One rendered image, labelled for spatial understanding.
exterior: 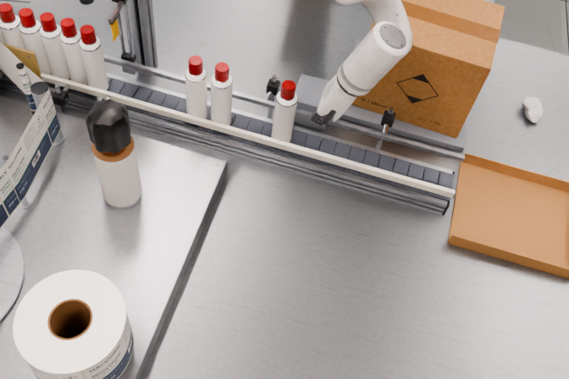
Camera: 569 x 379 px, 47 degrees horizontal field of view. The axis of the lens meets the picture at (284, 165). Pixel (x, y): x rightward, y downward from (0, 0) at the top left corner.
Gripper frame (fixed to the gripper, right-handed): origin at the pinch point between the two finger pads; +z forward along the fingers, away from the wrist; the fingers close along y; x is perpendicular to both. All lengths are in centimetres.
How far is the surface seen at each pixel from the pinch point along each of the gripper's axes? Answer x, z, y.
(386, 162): 21.9, 5.7, -2.1
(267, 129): -7.4, 16.5, -2.1
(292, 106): -7.3, -0.3, 1.6
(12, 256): -47, 30, 51
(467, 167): 43.4, 2.7, -11.7
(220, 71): -25.6, 1.3, 1.5
